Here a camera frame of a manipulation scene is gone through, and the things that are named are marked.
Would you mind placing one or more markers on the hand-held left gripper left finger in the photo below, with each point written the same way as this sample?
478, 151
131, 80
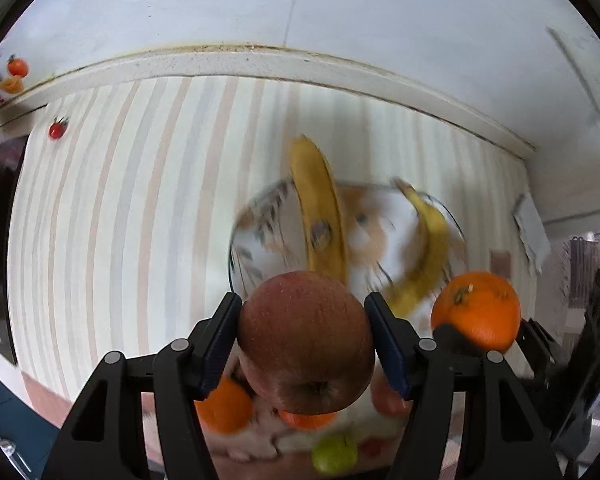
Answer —
220, 350

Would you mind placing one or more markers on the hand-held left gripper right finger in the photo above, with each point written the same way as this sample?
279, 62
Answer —
387, 350

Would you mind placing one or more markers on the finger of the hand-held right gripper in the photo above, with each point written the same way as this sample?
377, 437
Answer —
535, 345
452, 337

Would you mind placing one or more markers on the large orange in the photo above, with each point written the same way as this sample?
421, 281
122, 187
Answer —
475, 310

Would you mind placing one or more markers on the dark red apple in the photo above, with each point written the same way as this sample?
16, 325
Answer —
305, 340

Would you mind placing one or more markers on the small red tomato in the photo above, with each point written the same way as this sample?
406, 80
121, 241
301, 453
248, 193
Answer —
372, 447

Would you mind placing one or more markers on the green apple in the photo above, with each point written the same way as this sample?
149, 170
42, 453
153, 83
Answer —
335, 455

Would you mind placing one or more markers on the white patterned plate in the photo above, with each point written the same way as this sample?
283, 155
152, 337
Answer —
380, 210

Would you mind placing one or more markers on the yellow banana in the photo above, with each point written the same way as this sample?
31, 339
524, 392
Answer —
427, 255
320, 210

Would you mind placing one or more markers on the brown mat label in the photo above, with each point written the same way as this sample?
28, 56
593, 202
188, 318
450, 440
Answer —
501, 262

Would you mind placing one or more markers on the white paper sheet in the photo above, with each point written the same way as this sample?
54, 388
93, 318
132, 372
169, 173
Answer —
530, 230

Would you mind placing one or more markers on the blue cabinet door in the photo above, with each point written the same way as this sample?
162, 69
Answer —
10, 420

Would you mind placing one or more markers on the cherry tomato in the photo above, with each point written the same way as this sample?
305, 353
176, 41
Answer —
57, 130

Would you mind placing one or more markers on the orange ingot wall sticker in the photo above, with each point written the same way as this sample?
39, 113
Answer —
11, 84

